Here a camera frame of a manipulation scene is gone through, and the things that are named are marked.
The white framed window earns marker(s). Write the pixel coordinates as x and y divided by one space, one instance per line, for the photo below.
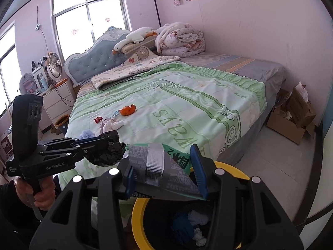
72 18
6 65

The dark bin with orange rim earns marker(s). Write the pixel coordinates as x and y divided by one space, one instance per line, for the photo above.
62 123

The folded pink floral quilt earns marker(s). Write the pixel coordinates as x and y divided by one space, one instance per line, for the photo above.
179 41

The white drawer cabinet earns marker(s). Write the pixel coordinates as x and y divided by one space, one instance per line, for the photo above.
59 93

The person's left hand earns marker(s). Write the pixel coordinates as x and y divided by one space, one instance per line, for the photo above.
48 192

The silver foil packet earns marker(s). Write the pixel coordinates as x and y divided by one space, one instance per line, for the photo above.
174 179

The small red wrapper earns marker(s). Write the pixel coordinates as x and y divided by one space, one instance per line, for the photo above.
98 119

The white desk fan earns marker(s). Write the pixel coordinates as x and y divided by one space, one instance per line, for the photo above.
53 66

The low open cardboard box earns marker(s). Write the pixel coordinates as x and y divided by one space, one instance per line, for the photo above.
286 130

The white box appliance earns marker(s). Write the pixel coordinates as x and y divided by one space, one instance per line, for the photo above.
37 73

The white printed carton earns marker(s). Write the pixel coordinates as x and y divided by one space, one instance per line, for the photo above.
5 145

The bed with blue tufted headboard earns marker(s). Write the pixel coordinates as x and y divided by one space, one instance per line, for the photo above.
91 60

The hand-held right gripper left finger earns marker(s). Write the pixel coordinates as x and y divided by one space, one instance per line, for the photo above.
128 183

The black trash bin yellow rim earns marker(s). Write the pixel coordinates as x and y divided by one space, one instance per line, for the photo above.
138 213

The tall cardboard box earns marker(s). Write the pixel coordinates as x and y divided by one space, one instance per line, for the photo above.
301 106

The white plastic bag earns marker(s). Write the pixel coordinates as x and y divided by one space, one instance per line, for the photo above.
301 91

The brown striped pillow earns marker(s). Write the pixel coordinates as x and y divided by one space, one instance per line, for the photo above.
130 47

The striped grey bed sheet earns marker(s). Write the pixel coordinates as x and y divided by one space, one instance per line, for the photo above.
247 67

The bear print blanket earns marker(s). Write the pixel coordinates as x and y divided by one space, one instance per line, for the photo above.
124 70

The black plastic bag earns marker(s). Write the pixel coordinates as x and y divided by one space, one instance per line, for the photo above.
109 151

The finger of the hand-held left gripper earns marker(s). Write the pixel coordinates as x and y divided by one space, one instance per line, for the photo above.
89 140
95 149

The light blue bottle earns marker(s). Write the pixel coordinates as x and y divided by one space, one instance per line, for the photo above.
43 82

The person's left forearm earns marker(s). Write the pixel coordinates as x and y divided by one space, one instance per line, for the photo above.
13 213

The silver blister pack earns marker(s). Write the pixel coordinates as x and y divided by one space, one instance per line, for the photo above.
154 161

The round table mirror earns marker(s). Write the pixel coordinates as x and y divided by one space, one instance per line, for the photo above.
27 83

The pink white wrapper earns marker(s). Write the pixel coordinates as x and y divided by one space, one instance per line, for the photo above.
109 125

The small blue wrapper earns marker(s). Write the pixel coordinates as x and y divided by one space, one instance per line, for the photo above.
116 113

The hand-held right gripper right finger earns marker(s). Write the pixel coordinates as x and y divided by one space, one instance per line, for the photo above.
199 172

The green floral quilt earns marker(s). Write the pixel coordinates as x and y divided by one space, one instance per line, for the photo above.
182 104

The white goose plush toy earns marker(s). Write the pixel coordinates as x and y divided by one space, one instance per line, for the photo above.
135 36

